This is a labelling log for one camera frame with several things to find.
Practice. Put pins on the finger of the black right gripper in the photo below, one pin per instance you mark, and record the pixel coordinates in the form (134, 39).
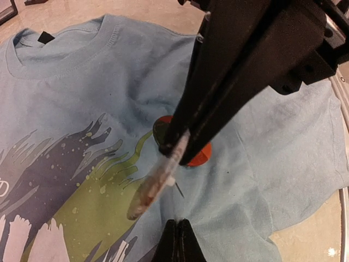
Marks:
(210, 66)

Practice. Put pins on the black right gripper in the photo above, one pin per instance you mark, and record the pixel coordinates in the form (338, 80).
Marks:
(244, 46)

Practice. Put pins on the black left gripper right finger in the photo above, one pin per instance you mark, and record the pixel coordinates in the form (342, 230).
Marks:
(188, 246)

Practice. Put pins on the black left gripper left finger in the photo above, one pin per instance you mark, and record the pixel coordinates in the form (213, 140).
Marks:
(166, 250)

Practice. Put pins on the round orange button brooch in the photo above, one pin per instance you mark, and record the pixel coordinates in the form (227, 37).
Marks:
(159, 129)

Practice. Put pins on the light blue printed t-shirt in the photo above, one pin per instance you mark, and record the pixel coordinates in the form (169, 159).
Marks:
(76, 142)

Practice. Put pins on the black display box orange brooch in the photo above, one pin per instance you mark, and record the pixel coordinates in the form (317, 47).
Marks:
(8, 10)

